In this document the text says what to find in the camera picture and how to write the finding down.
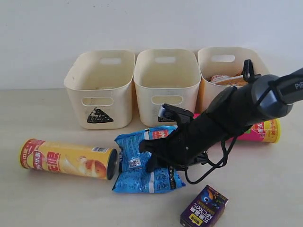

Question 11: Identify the cream bin with square mark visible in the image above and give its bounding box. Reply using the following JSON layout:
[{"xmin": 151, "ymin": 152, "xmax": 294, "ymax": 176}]
[{"xmin": 134, "ymin": 49, "xmax": 202, "ymax": 127}]

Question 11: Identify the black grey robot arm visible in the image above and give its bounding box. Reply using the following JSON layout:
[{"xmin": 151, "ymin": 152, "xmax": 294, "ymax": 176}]
[{"xmin": 139, "ymin": 70, "xmax": 303, "ymax": 172}]

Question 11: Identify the orange instant noodle bag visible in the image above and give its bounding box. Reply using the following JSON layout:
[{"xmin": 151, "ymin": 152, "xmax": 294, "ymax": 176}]
[{"xmin": 202, "ymin": 70, "xmax": 247, "ymax": 87}]

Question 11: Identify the yellow Lay's chips can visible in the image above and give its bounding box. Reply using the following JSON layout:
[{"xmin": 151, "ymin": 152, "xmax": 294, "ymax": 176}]
[{"xmin": 19, "ymin": 139, "xmax": 118, "ymax": 180}]

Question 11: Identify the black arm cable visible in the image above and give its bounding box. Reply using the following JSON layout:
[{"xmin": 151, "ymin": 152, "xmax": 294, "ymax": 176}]
[{"xmin": 183, "ymin": 59, "xmax": 285, "ymax": 185}]

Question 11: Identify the blue instant noodle bag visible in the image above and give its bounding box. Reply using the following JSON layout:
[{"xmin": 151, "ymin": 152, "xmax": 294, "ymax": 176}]
[{"xmin": 112, "ymin": 125, "xmax": 186, "ymax": 193}]

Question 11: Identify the purple juice carton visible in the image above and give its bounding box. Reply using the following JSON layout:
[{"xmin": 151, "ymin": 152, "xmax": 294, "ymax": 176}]
[{"xmin": 180, "ymin": 185, "xmax": 229, "ymax": 227}]

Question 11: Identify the cream bin with triangle mark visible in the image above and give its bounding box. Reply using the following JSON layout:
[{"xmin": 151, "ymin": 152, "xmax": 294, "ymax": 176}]
[{"xmin": 63, "ymin": 50, "xmax": 135, "ymax": 130}]

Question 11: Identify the pink Lay's chips can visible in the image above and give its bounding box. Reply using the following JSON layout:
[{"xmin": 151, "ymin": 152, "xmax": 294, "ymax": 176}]
[{"xmin": 193, "ymin": 113, "xmax": 283, "ymax": 144}]

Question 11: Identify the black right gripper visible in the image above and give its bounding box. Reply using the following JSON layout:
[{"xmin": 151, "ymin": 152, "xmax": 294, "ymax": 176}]
[{"xmin": 139, "ymin": 112, "xmax": 227, "ymax": 172}]

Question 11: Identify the cream bin with circle mark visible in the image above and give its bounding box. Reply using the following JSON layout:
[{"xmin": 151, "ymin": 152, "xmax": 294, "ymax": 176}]
[{"xmin": 196, "ymin": 47, "xmax": 269, "ymax": 113}]

